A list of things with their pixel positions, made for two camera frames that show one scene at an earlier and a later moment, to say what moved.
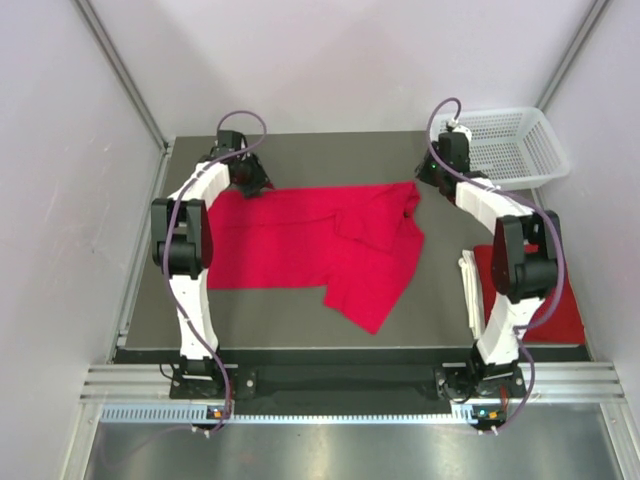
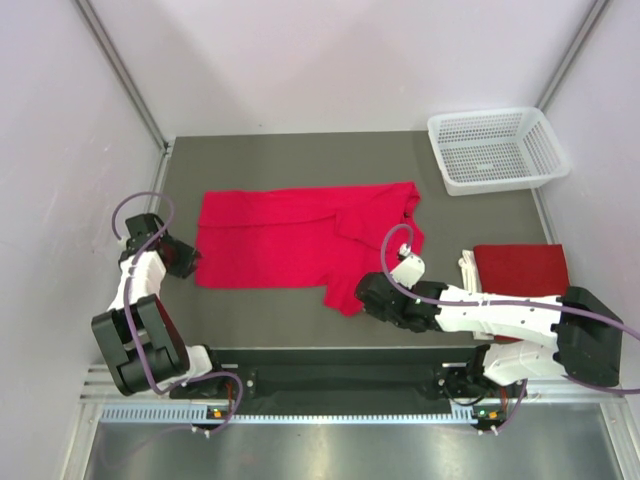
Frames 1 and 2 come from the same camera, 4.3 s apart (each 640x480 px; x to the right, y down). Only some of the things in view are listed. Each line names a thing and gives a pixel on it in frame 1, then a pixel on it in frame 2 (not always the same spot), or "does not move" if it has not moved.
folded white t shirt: [474, 300] does not move
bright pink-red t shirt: [361, 240] does not move
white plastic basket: [510, 147] does not move
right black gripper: [422, 169] to [380, 315]
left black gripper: [259, 180] to [188, 255]
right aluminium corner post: [597, 10] does not move
